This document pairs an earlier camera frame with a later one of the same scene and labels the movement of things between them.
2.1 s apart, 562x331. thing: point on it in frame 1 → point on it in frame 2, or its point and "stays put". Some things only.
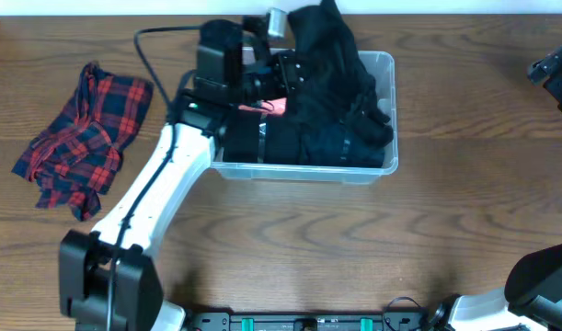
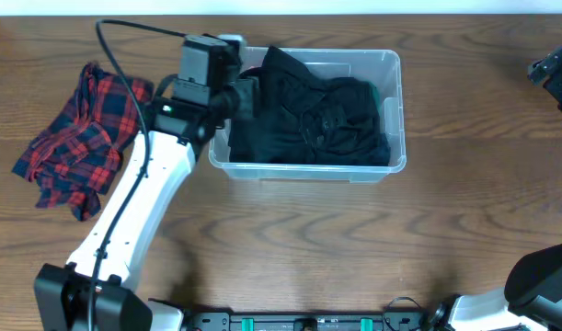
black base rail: [312, 320] stays put
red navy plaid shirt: [76, 158] stays put
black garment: [331, 83] → [306, 119]
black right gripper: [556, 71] stays put
